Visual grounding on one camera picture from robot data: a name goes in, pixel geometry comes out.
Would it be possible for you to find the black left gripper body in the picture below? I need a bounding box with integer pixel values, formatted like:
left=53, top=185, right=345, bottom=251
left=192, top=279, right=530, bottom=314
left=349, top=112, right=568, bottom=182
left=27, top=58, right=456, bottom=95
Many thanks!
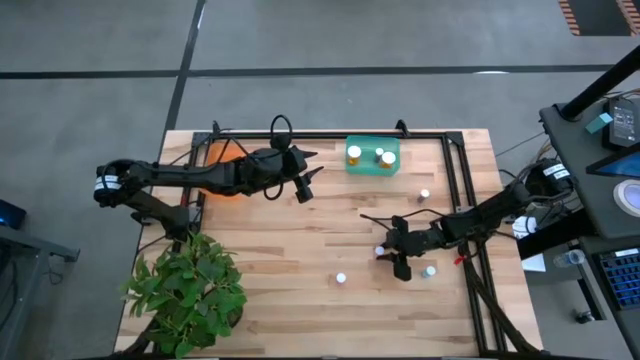
left=259, top=133, right=312, bottom=204

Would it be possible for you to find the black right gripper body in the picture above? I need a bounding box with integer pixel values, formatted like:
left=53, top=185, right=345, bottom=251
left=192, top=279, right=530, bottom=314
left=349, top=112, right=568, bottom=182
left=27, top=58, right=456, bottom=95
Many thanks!
left=389, top=215, right=429, bottom=282

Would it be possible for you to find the translucent green plastic bin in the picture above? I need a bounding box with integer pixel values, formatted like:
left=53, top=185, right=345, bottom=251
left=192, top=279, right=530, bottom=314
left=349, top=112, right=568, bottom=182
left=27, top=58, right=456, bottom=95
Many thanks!
left=343, top=134, right=402, bottom=177

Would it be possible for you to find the translucent orange plastic bin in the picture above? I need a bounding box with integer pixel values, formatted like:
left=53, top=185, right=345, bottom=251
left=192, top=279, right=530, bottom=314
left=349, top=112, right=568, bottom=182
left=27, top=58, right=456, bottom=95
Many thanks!
left=202, top=141, right=250, bottom=202

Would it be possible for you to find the white paper sheet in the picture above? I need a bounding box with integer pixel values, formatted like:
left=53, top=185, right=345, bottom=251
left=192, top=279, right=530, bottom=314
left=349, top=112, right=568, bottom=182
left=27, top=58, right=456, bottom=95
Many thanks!
left=519, top=252, right=549, bottom=274

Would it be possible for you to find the clear plastic water bottle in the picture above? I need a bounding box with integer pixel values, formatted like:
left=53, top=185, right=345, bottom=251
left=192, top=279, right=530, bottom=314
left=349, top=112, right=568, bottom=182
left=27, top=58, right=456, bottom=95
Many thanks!
left=552, top=248, right=586, bottom=269

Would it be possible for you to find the green leafy potted plant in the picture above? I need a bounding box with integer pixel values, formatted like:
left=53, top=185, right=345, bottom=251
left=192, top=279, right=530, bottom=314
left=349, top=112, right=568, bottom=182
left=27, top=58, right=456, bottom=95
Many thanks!
left=118, top=230, right=249, bottom=360

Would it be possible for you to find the dark grey operator desk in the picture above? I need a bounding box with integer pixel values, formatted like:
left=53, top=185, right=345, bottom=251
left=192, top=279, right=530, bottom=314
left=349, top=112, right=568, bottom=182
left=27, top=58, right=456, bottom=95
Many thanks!
left=538, top=97, right=640, bottom=241

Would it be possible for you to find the black backlit keyboard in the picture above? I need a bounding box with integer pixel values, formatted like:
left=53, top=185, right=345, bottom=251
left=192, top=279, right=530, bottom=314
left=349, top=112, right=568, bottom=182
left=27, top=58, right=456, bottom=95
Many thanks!
left=597, top=247, right=640, bottom=311

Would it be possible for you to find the monitor with blue screen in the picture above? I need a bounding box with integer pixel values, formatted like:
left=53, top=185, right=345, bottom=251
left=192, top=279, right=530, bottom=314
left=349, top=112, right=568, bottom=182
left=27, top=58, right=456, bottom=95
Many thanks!
left=585, top=149, right=640, bottom=180

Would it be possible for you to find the small teal box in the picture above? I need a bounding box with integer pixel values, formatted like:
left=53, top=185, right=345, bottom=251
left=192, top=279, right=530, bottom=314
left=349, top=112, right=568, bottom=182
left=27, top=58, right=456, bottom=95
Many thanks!
left=584, top=112, right=614, bottom=135

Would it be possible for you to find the white tape roll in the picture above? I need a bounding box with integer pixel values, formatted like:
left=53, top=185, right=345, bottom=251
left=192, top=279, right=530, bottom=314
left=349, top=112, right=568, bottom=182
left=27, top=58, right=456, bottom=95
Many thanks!
left=612, top=178, right=640, bottom=219

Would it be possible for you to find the black power brick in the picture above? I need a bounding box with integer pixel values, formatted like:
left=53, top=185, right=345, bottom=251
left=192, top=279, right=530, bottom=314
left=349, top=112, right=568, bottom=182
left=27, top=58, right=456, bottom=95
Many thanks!
left=602, top=97, right=639, bottom=150

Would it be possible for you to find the black stand pole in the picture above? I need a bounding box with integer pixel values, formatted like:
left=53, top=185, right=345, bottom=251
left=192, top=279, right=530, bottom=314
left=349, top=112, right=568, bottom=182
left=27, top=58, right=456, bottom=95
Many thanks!
left=558, top=44, right=640, bottom=122

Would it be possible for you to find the black device with blue light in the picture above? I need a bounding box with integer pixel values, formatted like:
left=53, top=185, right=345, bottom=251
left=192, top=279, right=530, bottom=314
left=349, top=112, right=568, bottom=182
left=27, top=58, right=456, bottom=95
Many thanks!
left=0, top=199, right=29, bottom=231

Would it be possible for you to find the black mat with striped edges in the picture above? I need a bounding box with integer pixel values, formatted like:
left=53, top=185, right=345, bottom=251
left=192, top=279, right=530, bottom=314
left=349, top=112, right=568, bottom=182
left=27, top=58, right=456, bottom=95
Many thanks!
left=557, top=0, right=640, bottom=37

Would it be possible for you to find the black left wrist camera cable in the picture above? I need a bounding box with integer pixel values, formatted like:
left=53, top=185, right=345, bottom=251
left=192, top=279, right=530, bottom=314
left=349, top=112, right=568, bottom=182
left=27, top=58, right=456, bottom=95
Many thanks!
left=269, top=113, right=295, bottom=151

